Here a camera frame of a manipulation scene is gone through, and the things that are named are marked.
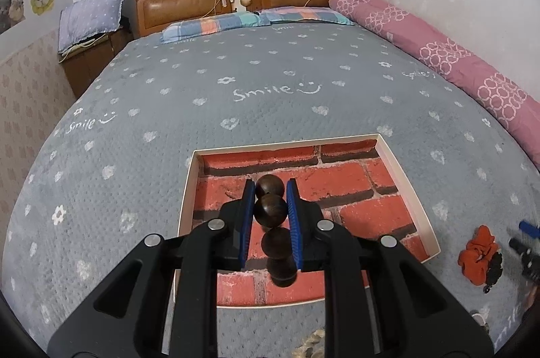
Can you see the orange scrunchie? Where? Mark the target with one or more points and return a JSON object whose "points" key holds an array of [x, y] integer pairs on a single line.
{"points": [[476, 248]]}

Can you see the wooden nightstand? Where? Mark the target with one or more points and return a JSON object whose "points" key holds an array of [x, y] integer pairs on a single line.
{"points": [[93, 58]]}

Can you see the two cats wall sticker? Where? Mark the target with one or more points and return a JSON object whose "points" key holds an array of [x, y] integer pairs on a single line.
{"points": [[12, 14]]}

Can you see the lavender dotted pillow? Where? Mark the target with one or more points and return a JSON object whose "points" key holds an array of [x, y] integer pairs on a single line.
{"points": [[90, 18]]}

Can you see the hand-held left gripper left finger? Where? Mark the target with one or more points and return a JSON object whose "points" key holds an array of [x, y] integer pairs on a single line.
{"points": [[249, 214]]}

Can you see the pink rolled quilt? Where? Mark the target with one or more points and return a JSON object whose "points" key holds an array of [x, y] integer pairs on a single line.
{"points": [[438, 46]]}

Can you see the grey printed bed sheet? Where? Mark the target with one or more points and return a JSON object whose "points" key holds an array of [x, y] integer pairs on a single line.
{"points": [[168, 138]]}

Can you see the small white object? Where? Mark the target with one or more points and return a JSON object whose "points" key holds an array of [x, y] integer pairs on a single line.
{"points": [[479, 318]]}

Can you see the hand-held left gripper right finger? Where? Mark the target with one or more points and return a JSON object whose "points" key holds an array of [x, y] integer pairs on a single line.
{"points": [[294, 223]]}

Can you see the plaid pillow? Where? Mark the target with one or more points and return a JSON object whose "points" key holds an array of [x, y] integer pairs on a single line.
{"points": [[211, 27], [308, 14]]}

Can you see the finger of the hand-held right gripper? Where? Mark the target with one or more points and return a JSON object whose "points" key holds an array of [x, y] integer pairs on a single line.
{"points": [[529, 228], [523, 254]]}

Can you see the shallow white cardboard box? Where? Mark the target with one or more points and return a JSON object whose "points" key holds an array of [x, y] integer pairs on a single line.
{"points": [[358, 189]]}

